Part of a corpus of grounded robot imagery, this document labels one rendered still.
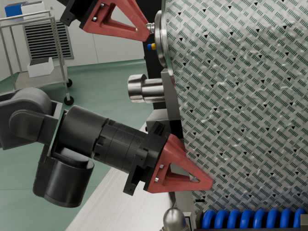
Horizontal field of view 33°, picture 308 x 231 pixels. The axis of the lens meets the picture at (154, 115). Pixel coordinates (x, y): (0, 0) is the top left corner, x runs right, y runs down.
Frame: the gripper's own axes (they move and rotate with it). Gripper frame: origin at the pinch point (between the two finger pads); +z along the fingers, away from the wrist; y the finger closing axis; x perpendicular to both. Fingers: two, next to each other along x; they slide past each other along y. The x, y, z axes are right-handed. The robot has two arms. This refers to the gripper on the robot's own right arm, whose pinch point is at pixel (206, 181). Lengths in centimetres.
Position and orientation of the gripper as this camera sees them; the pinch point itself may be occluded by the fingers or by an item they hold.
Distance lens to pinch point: 67.2
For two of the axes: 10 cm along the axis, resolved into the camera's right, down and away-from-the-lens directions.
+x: 3.0, -8.6, -4.0
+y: -2.4, 3.4, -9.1
